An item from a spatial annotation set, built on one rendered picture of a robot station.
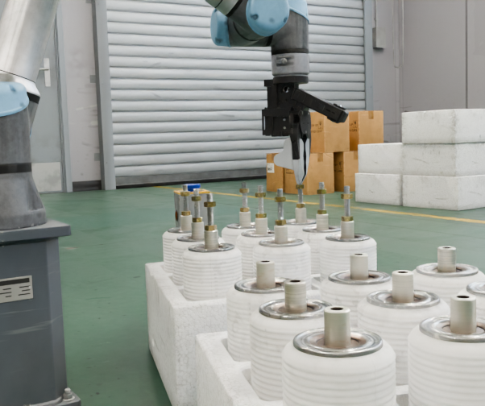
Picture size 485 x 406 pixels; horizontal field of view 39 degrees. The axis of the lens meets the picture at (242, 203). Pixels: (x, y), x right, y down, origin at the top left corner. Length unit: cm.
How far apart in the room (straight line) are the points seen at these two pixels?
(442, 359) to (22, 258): 69
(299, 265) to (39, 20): 62
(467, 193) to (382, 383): 331
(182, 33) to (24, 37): 545
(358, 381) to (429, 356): 8
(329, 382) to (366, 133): 475
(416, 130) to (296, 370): 344
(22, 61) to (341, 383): 88
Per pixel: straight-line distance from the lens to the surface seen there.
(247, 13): 120
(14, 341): 112
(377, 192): 421
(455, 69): 775
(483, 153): 396
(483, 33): 755
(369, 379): 56
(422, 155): 394
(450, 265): 89
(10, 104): 111
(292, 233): 134
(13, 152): 111
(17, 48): 126
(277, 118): 136
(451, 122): 379
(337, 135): 506
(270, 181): 535
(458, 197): 379
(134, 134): 639
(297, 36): 136
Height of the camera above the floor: 43
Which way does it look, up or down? 5 degrees down
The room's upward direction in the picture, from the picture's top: 2 degrees counter-clockwise
